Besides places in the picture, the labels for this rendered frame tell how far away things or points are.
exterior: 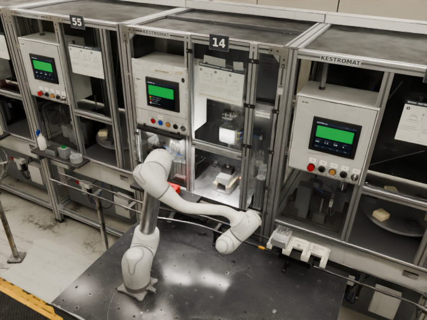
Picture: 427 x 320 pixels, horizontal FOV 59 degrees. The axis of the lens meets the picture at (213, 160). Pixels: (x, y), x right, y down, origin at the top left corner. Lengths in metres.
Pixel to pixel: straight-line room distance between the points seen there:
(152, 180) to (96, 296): 0.88
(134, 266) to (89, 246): 1.59
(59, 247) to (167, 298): 1.73
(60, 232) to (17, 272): 0.55
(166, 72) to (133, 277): 1.24
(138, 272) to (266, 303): 0.76
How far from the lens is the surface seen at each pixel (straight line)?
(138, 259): 2.23
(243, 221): 2.02
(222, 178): 2.69
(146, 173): 1.89
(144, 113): 2.64
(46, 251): 3.85
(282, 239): 2.39
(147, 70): 2.50
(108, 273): 2.55
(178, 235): 2.73
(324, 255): 2.42
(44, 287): 3.55
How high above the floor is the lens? 2.52
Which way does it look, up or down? 31 degrees down
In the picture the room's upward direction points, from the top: 1 degrees clockwise
